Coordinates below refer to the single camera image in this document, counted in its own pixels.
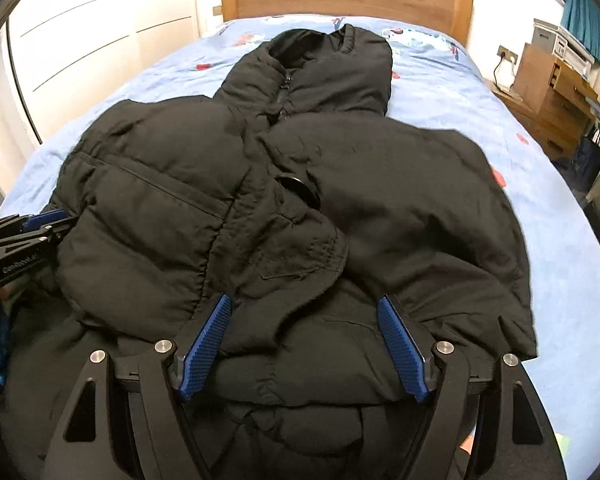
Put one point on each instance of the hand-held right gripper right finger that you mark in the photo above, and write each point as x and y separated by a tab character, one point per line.
397	340

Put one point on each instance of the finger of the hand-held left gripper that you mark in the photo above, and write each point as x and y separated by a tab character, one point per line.
40	240
35	220

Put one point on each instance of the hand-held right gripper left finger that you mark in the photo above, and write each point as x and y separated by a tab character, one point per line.
207	340

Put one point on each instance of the black puffer jacket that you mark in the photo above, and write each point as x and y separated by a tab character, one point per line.
180	210

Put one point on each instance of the white wardrobe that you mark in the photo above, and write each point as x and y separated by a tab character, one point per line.
80	35

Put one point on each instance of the blue printed blanket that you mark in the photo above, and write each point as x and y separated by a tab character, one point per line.
480	125

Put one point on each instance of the wooden nightstand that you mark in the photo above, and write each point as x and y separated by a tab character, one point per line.
540	125

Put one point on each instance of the dark bag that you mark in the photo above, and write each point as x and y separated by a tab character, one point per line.
582	160

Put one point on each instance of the wooden drawer box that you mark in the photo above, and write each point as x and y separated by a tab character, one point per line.
550	90

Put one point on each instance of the white storage box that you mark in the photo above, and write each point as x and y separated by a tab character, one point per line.
555	40

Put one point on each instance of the teal curtain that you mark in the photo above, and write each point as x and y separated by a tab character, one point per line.
582	20

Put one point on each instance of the wall socket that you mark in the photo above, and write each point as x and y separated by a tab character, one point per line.
508	53

